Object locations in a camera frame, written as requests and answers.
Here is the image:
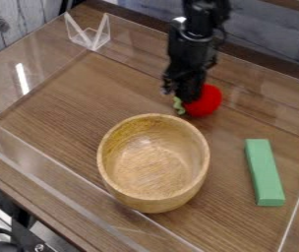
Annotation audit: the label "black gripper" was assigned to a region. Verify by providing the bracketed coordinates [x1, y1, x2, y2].
[163, 18, 214, 102]

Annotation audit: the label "red felt fruit green leaves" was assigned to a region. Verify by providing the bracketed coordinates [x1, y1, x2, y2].
[173, 84, 223, 117]

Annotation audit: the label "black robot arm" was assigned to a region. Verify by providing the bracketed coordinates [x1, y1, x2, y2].
[163, 0, 231, 103]

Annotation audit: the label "wooden bowl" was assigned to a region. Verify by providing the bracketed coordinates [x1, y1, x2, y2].
[97, 113, 210, 214]

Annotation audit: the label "clear acrylic tray walls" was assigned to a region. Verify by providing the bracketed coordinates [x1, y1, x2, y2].
[0, 19, 299, 252]

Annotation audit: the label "green rectangular block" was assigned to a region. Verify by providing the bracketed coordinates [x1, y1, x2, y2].
[244, 139, 286, 207]

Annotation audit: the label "clear acrylic corner bracket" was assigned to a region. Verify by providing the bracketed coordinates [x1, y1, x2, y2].
[64, 13, 111, 51]

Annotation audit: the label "black camera mount with cable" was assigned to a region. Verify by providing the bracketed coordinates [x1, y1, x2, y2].
[0, 218, 57, 252]

